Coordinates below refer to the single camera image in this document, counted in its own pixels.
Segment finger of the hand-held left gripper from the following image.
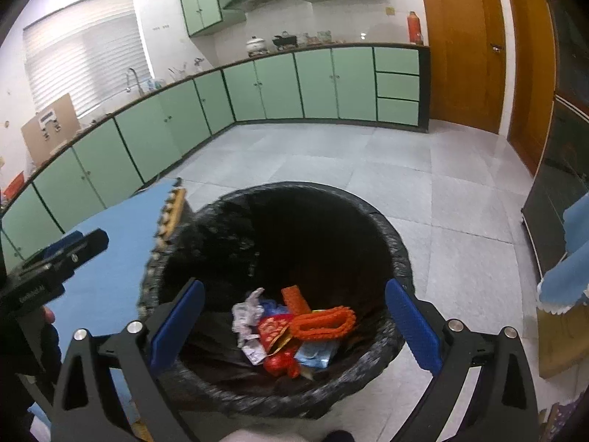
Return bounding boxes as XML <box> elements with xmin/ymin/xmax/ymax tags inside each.
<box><xmin>21</xmin><ymin>229</ymin><xmax>110</xmax><ymax>284</ymax></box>
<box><xmin>30</xmin><ymin>233</ymin><xmax>84</xmax><ymax>263</ymax></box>

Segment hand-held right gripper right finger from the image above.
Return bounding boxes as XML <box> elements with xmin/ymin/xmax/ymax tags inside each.
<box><xmin>385</xmin><ymin>277</ymin><xmax>539</xmax><ymax>442</ymax></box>

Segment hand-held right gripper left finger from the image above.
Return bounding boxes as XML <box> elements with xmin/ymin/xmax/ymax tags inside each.
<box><xmin>53</xmin><ymin>278</ymin><xmax>206</xmax><ymax>442</ymax></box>

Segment white wrapper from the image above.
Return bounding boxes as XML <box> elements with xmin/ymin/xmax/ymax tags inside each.
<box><xmin>231</xmin><ymin>288</ymin><xmax>268</xmax><ymax>364</ymax></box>

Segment orange foam fruit net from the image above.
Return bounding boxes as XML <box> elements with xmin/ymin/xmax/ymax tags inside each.
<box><xmin>282</xmin><ymin>285</ymin><xmax>311</xmax><ymax>316</ymax></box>
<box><xmin>292</xmin><ymin>306</ymin><xmax>357</xmax><ymax>344</ymax></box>

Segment red packet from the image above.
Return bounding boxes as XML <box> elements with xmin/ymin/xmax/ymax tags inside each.
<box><xmin>257</xmin><ymin>314</ymin><xmax>295</xmax><ymax>353</ymax></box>

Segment light blue snack packet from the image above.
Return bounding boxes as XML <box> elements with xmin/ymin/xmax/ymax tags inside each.
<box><xmin>294</xmin><ymin>343</ymin><xmax>339</xmax><ymax>371</ymax></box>

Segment black-lined trash bin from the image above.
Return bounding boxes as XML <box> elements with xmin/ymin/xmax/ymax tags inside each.
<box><xmin>137</xmin><ymin>181</ymin><xmax>412</xmax><ymax>420</ymax></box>

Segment blue scalloped table mat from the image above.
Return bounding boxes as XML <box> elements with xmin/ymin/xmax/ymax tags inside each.
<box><xmin>25</xmin><ymin>189</ymin><xmax>187</xmax><ymax>442</ymax></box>

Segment red basin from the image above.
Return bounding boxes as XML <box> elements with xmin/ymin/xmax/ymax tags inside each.
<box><xmin>2</xmin><ymin>172</ymin><xmax>26</xmax><ymax>196</ymax></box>

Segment cardboard box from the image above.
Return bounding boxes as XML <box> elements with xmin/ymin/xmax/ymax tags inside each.
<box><xmin>21</xmin><ymin>93</ymin><xmax>80</xmax><ymax>164</ymax></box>

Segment wooden side table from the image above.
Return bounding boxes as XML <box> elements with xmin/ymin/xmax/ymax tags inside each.
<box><xmin>536</xmin><ymin>304</ymin><xmax>589</xmax><ymax>380</ymax></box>

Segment blue scalloped cloth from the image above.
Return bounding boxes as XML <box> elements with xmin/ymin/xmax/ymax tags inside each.
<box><xmin>536</xmin><ymin>196</ymin><xmax>589</xmax><ymax>311</ymax></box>

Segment white window blind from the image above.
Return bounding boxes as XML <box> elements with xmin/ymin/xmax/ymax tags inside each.
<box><xmin>23</xmin><ymin>0</ymin><xmax>152</xmax><ymax>120</ymax></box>

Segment dark cabinet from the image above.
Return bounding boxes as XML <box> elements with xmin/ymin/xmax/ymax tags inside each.
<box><xmin>521</xmin><ymin>0</ymin><xmax>589</xmax><ymax>277</ymax></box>

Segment green base cabinets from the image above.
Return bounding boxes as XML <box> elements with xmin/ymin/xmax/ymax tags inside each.
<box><xmin>0</xmin><ymin>42</ymin><xmax>431</xmax><ymax>277</ymax></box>

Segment red thermos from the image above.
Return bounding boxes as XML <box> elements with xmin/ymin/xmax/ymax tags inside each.
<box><xmin>407</xmin><ymin>11</ymin><xmax>423</xmax><ymax>46</ymax></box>

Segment wooden door frame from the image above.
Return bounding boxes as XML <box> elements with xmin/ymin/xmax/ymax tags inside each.
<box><xmin>501</xmin><ymin>0</ymin><xmax>560</xmax><ymax>176</ymax></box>

